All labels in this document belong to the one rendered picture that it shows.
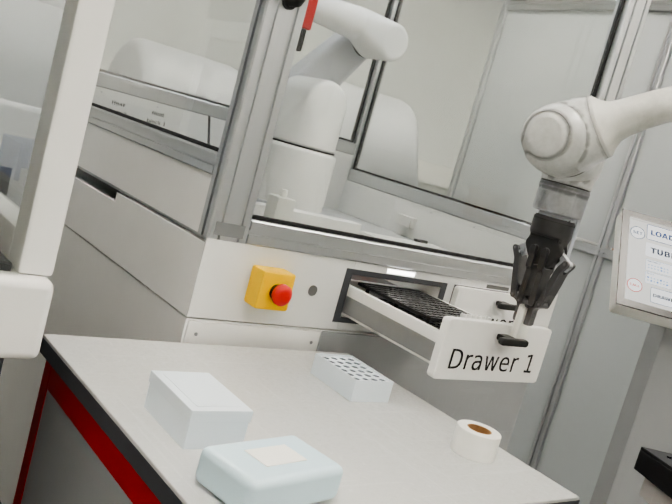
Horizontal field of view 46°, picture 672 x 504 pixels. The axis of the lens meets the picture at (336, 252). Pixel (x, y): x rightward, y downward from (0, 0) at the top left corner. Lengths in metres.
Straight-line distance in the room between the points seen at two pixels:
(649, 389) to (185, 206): 1.39
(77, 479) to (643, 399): 1.60
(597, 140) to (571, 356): 2.25
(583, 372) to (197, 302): 2.27
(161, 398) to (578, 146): 0.70
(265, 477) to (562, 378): 2.68
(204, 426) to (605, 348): 2.54
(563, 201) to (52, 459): 0.92
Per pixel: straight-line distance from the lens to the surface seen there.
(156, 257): 1.56
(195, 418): 0.99
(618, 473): 2.39
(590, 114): 1.29
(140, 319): 1.59
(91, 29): 1.02
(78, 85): 1.02
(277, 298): 1.42
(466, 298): 1.82
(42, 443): 1.32
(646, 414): 2.36
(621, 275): 2.20
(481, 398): 2.01
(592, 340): 3.42
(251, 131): 1.40
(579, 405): 3.45
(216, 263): 1.42
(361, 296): 1.57
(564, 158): 1.26
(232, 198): 1.40
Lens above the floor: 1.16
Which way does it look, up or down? 8 degrees down
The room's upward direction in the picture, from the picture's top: 16 degrees clockwise
